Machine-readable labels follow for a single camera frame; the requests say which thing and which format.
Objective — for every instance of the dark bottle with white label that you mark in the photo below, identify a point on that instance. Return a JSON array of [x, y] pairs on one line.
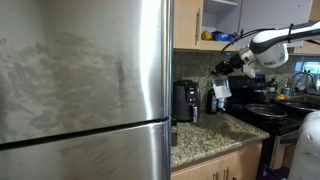
[[210, 101]]

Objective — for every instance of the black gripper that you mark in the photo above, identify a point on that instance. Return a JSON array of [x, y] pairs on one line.
[[233, 62]]

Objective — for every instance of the chrome sink faucet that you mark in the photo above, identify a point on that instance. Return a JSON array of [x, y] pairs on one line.
[[301, 75]]

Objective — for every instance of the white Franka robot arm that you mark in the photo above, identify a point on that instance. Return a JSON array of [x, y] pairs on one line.
[[270, 50]]

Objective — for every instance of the light wood wall cabinet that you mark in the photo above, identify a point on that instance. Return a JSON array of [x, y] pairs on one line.
[[316, 10]]

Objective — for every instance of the stainless refrigerator large door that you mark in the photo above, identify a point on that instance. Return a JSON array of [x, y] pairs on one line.
[[83, 66]]

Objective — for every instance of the bright window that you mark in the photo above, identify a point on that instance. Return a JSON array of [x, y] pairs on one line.
[[308, 67]]

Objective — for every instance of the black kitchen stove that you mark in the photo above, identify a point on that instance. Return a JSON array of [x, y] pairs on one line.
[[243, 85]]

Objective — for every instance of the green bottle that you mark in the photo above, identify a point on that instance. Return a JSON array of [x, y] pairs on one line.
[[272, 86]]

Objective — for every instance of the clear salt container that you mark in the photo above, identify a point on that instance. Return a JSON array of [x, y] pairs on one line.
[[221, 88]]

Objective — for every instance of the yellow sponge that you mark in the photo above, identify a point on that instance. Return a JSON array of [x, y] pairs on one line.
[[280, 97]]

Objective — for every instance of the black frying pan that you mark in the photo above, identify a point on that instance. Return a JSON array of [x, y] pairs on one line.
[[265, 111]]

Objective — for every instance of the black pot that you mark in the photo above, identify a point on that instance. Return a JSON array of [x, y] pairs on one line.
[[260, 96]]

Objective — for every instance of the black coffee maker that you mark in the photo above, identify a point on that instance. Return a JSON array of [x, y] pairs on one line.
[[183, 100]]

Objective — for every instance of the blue bag box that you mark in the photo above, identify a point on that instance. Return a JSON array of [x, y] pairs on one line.
[[221, 36]]

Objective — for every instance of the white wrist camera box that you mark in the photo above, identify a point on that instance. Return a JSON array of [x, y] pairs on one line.
[[249, 71]]

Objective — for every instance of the cupboard body with shelves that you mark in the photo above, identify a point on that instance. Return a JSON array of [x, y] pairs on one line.
[[216, 46]]

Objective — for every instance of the closed light wood cupboard door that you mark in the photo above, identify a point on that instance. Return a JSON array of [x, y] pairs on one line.
[[185, 23]]

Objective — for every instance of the yellow packet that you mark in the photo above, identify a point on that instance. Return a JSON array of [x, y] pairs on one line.
[[206, 35]]

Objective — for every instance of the dark shallow pan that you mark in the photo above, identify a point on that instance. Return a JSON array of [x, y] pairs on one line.
[[296, 105]]

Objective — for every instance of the open grey cupboard door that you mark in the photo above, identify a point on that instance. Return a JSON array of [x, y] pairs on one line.
[[273, 15]]

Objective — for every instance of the small blue container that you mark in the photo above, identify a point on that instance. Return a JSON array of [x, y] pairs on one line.
[[286, 90]]

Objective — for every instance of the stainless refrigerator drawer door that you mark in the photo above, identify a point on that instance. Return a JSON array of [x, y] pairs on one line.
[[83, 160]]

